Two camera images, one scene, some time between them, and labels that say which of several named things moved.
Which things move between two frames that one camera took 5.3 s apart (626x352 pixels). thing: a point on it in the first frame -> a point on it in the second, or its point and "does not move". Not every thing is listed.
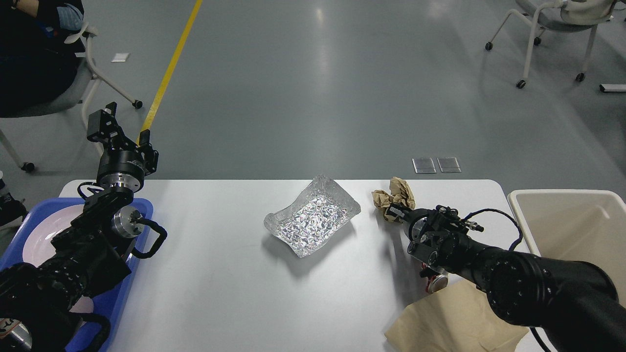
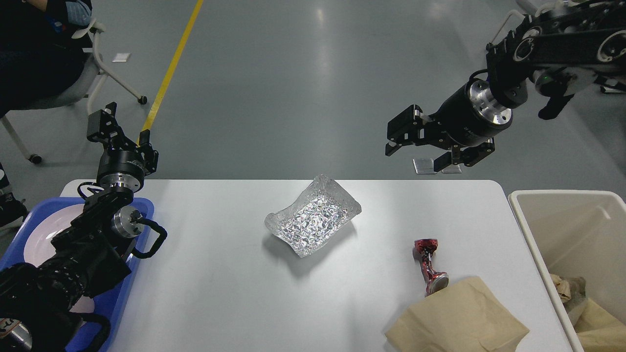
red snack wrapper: x=435 y=283 does not move
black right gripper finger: x=400 y=211 -> x=411 y=126
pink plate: x=38 y=249 does not move
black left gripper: x=121 y=171 does not move
